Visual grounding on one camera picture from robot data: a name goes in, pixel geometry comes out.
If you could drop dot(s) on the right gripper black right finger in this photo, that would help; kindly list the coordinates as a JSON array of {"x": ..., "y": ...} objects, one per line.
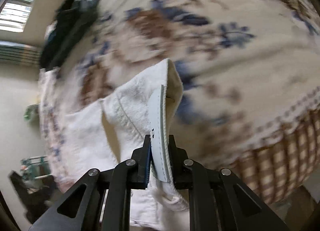
[{"x": 219, "y": 200}]

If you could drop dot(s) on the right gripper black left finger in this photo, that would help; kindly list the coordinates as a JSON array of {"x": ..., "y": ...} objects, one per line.
[{"x": 100, "y": 200}]

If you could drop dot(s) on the white pants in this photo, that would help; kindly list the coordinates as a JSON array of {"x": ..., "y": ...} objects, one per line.
[{"x": 104, "y": 133}]

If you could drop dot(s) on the red checked bed sheet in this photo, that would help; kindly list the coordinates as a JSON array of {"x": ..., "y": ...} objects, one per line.
[{"x": 274, "y": 170}]

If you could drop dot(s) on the teal white storage rack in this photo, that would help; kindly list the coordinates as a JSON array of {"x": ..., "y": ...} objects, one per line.
[{"x": 35, "y": 168}]

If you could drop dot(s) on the green plastic bag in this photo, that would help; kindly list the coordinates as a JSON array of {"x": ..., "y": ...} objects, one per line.
[{"x": 31, "y": 113}]

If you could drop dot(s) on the floral fleece bed blanket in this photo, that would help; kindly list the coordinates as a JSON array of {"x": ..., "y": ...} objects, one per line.
[{"x": 245, "y": 66}]

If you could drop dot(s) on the dark teal plush blanket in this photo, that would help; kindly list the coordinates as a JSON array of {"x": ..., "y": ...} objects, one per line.
[{"x": 73, "y": 19}]

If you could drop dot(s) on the window with white frame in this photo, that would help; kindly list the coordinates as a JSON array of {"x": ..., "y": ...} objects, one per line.
[{"x": 14, "y": 15}]

